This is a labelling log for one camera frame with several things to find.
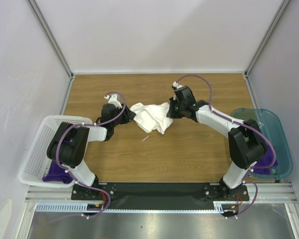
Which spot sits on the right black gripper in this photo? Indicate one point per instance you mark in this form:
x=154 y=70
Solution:
x=173 y=109

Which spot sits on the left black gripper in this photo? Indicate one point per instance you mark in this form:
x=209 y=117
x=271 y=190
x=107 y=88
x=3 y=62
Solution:
x=128 y=115

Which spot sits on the white towel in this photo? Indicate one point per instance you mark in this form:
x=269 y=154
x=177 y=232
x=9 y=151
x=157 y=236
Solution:
x=152 y=117

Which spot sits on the purple towel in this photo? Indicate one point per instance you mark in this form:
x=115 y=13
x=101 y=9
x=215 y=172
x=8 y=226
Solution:
x=57 y=174
x=265 y=161

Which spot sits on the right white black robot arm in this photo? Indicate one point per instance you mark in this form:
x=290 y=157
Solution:
x=246 y=146

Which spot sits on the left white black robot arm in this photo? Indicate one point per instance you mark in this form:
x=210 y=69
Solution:
x=69 y=144

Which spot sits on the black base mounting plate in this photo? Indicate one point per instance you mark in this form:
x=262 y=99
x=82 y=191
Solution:
x=170 y=196

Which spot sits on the teal translucent plastic tub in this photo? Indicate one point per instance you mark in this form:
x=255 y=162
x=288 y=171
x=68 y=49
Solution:
x=271 y=127

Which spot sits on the purple towel in tub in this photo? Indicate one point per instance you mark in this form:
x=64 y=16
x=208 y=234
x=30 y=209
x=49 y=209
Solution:
x=265 y=161

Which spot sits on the white perforated plastic basket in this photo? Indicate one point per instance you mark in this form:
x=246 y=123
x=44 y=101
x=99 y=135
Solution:
x=36 y=164

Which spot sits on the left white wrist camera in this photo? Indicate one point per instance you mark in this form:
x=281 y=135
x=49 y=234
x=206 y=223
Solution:
x=114 y=99

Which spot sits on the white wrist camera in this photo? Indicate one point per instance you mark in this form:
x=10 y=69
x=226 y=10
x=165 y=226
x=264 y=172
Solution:
x=114 y=99
x=176 y=85

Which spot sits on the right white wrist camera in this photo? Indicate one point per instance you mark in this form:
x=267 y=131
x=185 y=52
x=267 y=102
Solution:
x=176 y=85

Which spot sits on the aluminium frame rail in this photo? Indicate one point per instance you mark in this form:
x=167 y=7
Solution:
x=47 y=194

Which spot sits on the right aluminium corner post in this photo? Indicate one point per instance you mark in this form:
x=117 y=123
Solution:
x=268 y=34

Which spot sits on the aluminium corner post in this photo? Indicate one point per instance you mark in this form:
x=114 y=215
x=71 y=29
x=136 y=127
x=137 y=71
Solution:
x=34 y=7
x=268 y=34

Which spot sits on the left aluminium corner post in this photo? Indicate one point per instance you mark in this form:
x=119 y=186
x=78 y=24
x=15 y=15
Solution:
x=34 y=7

